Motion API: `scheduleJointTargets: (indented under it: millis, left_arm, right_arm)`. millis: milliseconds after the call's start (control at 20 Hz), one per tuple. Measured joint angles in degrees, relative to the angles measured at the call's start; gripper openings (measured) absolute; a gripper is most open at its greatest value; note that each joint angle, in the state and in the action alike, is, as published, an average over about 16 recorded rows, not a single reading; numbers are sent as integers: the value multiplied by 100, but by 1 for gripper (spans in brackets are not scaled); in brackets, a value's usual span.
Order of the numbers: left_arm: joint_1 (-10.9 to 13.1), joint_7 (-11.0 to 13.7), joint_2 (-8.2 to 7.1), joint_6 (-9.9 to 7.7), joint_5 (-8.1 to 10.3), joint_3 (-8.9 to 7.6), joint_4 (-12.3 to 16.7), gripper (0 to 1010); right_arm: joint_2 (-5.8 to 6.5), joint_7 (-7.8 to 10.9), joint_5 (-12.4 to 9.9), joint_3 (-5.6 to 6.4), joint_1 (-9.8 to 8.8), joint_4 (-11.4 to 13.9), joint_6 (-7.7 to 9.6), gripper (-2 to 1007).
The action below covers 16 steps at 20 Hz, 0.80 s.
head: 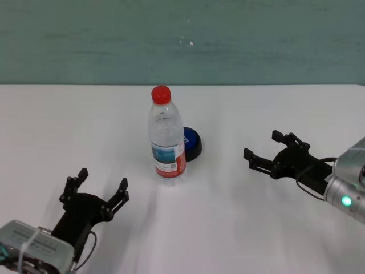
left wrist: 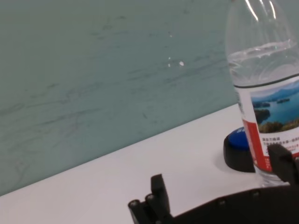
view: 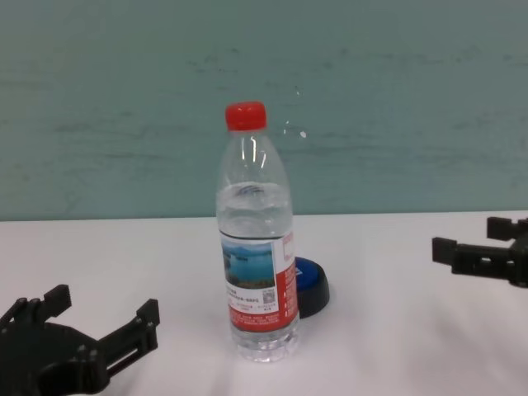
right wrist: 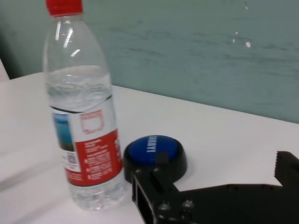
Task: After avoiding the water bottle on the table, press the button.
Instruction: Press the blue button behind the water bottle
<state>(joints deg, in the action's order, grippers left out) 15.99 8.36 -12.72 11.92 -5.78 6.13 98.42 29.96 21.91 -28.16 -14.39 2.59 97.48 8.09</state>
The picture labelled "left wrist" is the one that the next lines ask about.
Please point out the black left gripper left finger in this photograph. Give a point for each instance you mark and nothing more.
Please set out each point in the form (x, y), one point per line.
(156, 205)

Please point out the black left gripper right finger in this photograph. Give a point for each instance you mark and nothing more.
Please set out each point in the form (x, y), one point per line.
(285, 165)

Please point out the clear water bottle red cap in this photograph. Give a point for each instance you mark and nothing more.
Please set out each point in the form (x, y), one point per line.
(261, 70)

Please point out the blue push button black base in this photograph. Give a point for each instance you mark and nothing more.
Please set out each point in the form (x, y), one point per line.
(238, 151)

